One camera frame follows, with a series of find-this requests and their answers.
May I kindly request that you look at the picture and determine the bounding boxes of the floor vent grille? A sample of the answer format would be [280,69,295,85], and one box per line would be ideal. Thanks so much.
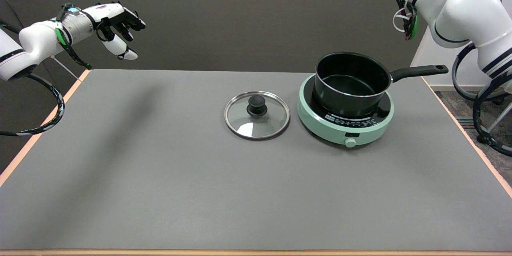
[454,116,476,130]

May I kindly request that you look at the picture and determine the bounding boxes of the green black wrist cable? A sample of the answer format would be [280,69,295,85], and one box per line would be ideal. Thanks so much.
[362,0,419,41]
[55,3,93,70]

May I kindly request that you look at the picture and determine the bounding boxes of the black saucepan with handle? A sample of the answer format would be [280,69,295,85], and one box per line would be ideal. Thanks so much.
[314,51,449,118]

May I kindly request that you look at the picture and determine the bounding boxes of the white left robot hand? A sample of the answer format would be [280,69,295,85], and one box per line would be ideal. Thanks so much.
[86,1,146,61]

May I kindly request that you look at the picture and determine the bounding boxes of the glass pot lid black knob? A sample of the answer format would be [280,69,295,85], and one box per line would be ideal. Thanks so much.
[224,91,290,140]

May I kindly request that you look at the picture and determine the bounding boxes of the mint green induction cooker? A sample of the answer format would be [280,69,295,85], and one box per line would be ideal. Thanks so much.
[296,73,395,148]

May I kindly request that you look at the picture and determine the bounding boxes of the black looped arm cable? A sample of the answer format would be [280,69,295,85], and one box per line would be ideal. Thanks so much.
[451,42,512,157]
[0,73,65,136]

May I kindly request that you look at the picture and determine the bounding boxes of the office chair wheeled base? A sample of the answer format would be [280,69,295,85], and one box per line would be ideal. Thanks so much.
[477,93,512,144]

